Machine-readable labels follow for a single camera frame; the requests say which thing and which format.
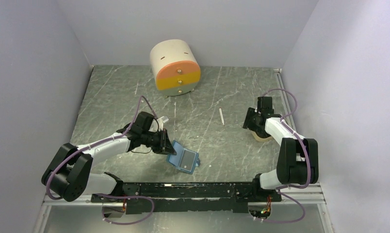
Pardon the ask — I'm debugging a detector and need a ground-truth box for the beige card tray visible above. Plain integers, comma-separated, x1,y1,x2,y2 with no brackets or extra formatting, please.
252,129,273,142

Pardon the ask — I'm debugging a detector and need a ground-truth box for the blue leather card holder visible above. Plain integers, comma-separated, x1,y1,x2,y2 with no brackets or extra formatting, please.
166,140,200,174

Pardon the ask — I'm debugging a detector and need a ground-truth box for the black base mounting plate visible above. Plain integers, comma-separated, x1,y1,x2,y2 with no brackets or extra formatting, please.
90,181,282,214

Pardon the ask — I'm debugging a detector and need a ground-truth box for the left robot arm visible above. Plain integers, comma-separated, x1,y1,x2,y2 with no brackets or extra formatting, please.
41,112,176,202

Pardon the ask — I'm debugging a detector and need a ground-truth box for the credit card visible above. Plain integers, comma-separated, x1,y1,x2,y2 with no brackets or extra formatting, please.
179,150,196,171

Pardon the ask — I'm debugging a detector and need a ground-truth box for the right side aluminium rail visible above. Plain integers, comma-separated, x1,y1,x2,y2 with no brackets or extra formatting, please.
274,68,311,183

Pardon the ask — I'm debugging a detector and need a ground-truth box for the round cream drawer cabinet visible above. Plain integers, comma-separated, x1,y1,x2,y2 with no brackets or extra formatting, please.
150,39,201,97

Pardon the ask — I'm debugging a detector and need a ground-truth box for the white pen red cap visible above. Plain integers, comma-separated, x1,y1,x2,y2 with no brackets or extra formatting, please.
218,107,225,125

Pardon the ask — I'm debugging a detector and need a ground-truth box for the aluminium frame rail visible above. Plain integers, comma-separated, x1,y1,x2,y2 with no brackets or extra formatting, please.
34,182,334,233

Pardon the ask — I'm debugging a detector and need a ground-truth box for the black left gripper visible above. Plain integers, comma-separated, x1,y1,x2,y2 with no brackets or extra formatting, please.
142,128,177,155

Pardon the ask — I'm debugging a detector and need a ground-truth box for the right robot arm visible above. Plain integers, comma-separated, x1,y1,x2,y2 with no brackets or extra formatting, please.
243,97,319,201

